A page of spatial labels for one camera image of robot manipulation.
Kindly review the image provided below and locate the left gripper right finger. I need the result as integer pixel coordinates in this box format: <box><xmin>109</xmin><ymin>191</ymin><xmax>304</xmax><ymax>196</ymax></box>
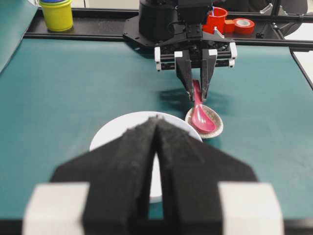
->
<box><xmin>156</xmin><ymin>119</ymin><xmax>284</xmax><ymax>235</ymax></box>

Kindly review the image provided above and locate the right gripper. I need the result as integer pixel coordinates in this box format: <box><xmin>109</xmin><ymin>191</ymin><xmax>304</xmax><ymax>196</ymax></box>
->
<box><xmin>123</xmin><ymin>19</ymin><xmax>237</xmax><ymax>101</ymax></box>

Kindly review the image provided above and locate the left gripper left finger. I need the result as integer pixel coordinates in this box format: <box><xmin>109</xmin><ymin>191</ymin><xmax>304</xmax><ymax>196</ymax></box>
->
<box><xmin>22</xmin><ymin>117</ymin><xmax>157</xmax><ymax>235</ymax></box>

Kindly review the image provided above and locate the pink ceramic spoon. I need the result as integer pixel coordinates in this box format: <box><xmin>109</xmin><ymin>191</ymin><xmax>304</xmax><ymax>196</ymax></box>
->
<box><xmin>191</xmin><ymin>80</ymin><xmax>215</xmax><ymax>132</ymax></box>

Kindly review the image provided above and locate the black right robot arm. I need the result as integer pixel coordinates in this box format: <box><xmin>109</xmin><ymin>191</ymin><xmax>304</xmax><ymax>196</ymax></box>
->
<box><xmin>123</xmin><ymin>0</ymin><xmax>238</xmax><ymax>101</ymax></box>

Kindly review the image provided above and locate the orange small block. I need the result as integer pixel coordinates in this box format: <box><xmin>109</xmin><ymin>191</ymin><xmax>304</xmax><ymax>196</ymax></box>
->
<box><xmin>224</xmin><ymin>20</ymin><xmax>235</xmax><ymax>34</ymax></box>

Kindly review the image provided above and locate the speckled ceramic spoon rest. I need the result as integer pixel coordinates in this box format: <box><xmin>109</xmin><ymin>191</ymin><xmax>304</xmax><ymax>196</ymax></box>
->
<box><xmin>185</xmin><ymin>105</ymin><xmax>224</xmax><ymax>139</ymax></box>

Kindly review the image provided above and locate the white round bowl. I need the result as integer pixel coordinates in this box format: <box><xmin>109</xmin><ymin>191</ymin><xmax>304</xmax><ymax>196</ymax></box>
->
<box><xmin>89</xmin><ymin>111</ymin><xmax>203</xmax><ymax>204</ymax></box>

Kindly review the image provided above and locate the red plastic cup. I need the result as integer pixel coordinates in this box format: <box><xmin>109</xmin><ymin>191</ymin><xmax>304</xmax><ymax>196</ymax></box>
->
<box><xmin>202</xmin><ymin>7</ymin><xmax>228</xmax><ymax>34</ymax></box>

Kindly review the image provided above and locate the red tape roll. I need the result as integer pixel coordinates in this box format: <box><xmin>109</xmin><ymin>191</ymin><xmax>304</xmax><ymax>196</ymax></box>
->
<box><xmin>234</xmin><ymin>18</ymin><xmax>255</xmax><ymax>35</ymax></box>

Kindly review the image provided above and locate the yellow plastic cup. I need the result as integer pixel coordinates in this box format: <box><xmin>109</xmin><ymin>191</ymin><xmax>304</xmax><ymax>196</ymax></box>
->
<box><xmin>39</xmin><ymin>0</ymin><xmax>73</xmax><ymax>32</ymax></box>

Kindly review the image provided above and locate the black aluminium frame rail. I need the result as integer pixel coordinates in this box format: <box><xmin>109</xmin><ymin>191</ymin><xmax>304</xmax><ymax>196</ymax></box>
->
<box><xmin>24</xmin><ymin>8</ymin><xmax>313</xmax><ymax>51</ymax></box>

